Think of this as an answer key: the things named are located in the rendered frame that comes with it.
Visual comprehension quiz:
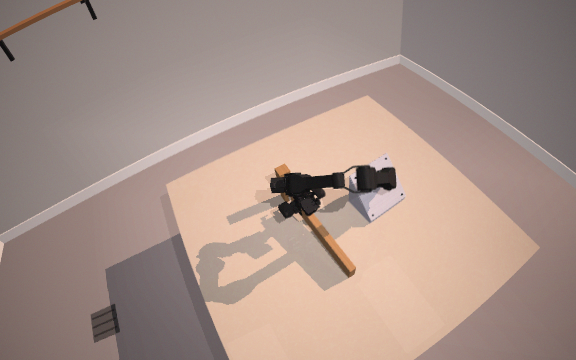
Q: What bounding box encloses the wooden post with two steel pins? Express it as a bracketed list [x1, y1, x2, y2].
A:
[274, 164, 291, 202]

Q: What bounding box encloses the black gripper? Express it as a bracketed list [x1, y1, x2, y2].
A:
[278, 188, 326, 219]

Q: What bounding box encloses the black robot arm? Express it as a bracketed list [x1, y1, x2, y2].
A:
[270, 164, 397, 217]

